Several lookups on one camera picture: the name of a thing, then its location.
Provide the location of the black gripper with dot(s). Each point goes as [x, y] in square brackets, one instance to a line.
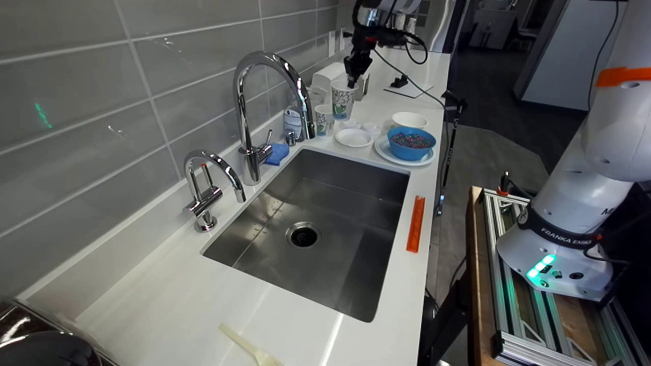
[364, 39]

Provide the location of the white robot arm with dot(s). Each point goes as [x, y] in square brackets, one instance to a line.
[554, 242]

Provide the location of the white plate under cup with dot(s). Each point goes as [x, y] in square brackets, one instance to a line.
[354, 138]

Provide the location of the tall chrome tap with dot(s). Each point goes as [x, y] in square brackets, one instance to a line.
[250, 106]

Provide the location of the stainless steel sink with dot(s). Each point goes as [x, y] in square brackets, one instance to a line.
[322, 228]

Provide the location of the small chrome tap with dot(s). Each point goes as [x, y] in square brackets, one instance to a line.
[204, 191]

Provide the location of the white napkin box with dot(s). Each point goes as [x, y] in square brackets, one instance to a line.
[324, 80]

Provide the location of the white small bowl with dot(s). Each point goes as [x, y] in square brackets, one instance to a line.
[410, 120]

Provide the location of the clear soap bottle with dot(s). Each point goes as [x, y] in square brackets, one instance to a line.
[292, 123]

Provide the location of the blue bowl of beads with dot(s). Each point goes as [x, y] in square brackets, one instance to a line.
[410, 143]

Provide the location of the blue sponge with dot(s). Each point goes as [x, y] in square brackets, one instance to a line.
[278, 152]

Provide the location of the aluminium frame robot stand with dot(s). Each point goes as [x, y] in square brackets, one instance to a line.
[514, 324]

